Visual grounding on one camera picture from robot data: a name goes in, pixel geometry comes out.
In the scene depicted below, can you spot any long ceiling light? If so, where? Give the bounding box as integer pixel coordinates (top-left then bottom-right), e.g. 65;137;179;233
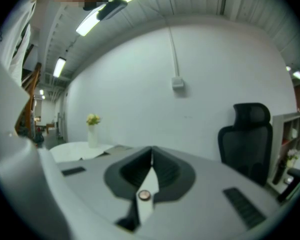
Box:
75;0;159;37

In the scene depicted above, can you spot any white daisy print T-shirt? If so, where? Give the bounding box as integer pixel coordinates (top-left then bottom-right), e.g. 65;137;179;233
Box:
0;0;37;87

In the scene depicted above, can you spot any black bottle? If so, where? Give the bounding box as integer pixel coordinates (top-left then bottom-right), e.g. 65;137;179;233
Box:
271;158;288;186

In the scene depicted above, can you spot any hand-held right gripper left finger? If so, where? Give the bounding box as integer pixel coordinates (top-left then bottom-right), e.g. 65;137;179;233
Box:
55;146;155;240

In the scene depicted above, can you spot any wooden staircase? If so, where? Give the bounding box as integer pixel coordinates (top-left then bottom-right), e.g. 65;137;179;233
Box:
14;62;43;145

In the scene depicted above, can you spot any white vase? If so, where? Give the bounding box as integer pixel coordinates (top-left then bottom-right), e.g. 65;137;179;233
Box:
87;124;99;149

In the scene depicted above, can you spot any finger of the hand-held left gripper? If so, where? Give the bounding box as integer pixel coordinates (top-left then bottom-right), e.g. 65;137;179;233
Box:
0;58;75;240

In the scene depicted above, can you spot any grey gift box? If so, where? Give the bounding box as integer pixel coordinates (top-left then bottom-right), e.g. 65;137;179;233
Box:
81;144;142;160

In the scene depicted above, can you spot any white wall conduit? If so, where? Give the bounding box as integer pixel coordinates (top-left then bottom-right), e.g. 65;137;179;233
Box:
163;13;181;79

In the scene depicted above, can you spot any black office chair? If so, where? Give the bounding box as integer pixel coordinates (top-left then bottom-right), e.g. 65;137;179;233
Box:
217;102;300;203

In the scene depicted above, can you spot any white shelf unit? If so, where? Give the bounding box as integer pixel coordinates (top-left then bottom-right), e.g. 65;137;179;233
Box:
271;111;300;185

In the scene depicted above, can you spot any yellow flower bunch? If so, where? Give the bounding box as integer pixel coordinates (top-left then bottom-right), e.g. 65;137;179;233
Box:
85;113;102;127

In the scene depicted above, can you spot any small flower vase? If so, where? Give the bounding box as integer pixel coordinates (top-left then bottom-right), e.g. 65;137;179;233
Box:
286;148;300;168

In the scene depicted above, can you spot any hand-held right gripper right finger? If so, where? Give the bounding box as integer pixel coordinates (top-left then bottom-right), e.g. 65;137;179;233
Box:
139;145;284;240

